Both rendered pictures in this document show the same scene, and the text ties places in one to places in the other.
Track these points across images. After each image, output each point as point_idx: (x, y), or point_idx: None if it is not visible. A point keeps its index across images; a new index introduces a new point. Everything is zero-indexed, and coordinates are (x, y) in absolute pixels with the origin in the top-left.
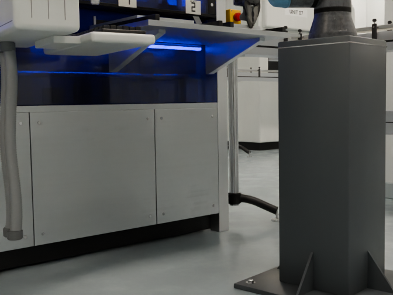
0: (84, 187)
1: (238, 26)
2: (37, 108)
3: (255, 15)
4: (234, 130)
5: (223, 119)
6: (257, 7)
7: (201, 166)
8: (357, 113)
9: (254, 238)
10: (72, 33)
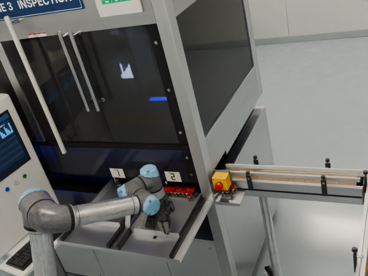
0: (124, 264)
1: (154, 231)
2: None
3: (166, 228)
4: (268, 246)
5: (222, 252)
6: (167, 223)
7: (207, 275)
8: None
9: None
10: (103, 182)
